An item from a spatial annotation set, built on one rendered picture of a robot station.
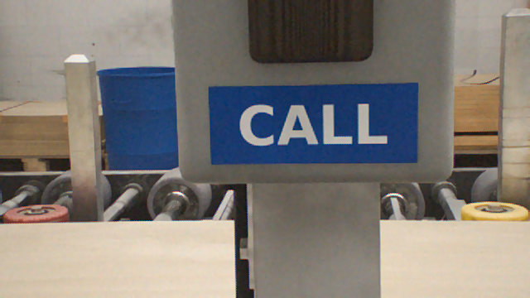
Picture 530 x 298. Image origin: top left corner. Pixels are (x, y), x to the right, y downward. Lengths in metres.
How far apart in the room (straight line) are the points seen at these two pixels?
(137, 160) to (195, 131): 5.63
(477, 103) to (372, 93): 5.99
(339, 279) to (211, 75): 0.07
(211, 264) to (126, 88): 4.76
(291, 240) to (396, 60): 0.06
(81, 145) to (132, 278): 0.41
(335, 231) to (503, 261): 0.83
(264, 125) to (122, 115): 5.62
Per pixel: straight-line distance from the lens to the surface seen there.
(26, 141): 6.49
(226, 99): 0.24
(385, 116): 0.24
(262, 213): 0.27
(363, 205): 0.27
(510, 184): 1.40
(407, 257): 1.09
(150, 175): 1.95
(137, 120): 5.83
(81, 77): 1.40
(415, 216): 1.78
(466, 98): 6.22
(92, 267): 1.09
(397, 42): 0.24
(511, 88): 1.38
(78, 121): 1.41
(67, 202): 1.84
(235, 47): 0.24
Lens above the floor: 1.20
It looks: 10 degrees down
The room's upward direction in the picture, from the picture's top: 1 degrees counter-clockwise
